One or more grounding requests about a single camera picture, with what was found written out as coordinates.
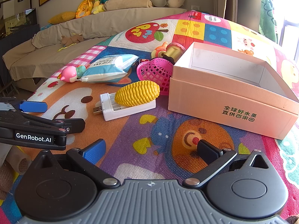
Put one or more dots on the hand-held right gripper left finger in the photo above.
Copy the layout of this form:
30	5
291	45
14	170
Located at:
94	151

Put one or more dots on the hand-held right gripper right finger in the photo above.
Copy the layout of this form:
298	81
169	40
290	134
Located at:
206	149

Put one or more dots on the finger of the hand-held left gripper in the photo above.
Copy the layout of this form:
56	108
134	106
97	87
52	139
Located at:
32	106
72	124

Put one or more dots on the pink cardboard box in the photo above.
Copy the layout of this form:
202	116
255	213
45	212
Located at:
210	102

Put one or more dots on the blue wet wipes pack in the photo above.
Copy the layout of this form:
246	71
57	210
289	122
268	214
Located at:
105	72

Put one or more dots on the yellow toy corn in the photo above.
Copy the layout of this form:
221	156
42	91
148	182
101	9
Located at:
137	93

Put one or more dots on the pink plastic basket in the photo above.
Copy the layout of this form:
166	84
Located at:
156	72

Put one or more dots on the pink gold cupcake toy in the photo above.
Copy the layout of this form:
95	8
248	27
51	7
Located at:
174	51

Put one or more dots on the cardboard scratcher tube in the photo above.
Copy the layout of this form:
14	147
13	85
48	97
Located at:
21	164

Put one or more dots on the pink round toy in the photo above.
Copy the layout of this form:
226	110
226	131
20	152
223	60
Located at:
69	74

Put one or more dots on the white usb charger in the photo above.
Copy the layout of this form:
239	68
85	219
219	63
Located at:
130	112

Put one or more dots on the small green toy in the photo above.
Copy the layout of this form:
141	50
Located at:
81	71

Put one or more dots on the colourful printed play mat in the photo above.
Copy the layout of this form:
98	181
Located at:
149	130

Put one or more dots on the brown plush toy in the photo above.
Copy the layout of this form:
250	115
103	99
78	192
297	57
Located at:
71	40

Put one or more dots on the glass fish tank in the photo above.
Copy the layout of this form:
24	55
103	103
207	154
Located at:
18	24

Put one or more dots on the beige covered sofa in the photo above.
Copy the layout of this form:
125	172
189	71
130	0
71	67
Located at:
70	28

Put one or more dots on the yellow pillow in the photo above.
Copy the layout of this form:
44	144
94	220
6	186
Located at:
62	17

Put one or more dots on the small red toy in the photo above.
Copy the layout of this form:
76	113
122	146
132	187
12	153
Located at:
144	60

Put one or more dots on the orange yellow plush toy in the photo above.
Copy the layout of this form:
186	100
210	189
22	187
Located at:
84	9

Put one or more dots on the yellow duck plush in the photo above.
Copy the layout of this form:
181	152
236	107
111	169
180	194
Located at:
97	3

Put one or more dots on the green towel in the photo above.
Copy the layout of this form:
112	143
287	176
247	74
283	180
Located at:
267	18

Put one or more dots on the red toy camera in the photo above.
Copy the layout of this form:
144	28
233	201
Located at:
158	50

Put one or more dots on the white wall socket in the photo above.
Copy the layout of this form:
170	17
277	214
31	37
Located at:
195	7

